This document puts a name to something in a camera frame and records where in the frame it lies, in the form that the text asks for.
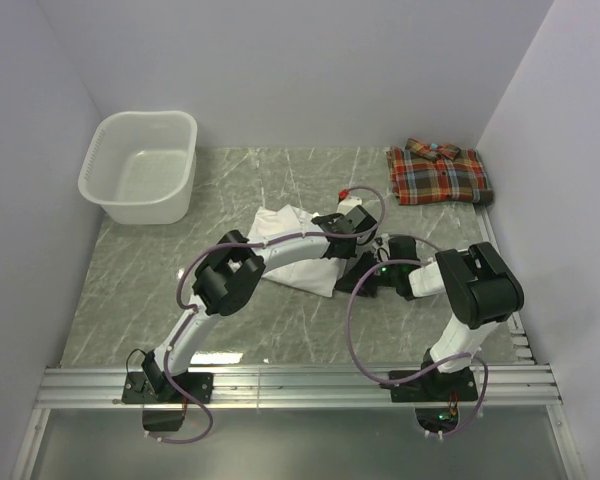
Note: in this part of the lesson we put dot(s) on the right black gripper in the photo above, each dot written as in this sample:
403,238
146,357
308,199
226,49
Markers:
347,283

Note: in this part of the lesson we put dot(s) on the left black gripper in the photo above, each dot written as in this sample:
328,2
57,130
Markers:
351,253

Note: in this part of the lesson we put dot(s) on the white long sleeve shirt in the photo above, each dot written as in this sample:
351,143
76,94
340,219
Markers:
317,276

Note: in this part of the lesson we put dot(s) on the plaid flannel shirt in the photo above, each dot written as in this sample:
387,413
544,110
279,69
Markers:
426,173

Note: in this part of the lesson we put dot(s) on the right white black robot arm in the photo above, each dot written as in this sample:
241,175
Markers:
481,290

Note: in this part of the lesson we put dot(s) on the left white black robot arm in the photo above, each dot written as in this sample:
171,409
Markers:
227,274

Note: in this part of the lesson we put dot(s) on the white plastic laundry basket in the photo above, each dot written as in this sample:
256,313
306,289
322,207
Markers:
140,167

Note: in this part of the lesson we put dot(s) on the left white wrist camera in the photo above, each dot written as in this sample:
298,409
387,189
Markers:
347,202

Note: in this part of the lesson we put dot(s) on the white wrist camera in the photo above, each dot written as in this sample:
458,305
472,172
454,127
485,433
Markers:
347,202
381,250

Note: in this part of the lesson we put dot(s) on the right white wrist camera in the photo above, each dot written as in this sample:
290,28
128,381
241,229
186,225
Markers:
381,250

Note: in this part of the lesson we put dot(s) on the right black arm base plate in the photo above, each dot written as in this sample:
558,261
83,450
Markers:
415,390

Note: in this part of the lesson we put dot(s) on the aluminium mounting rail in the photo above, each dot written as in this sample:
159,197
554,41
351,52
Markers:
320,386

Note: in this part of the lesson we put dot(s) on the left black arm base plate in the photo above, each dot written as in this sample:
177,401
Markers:
180,390

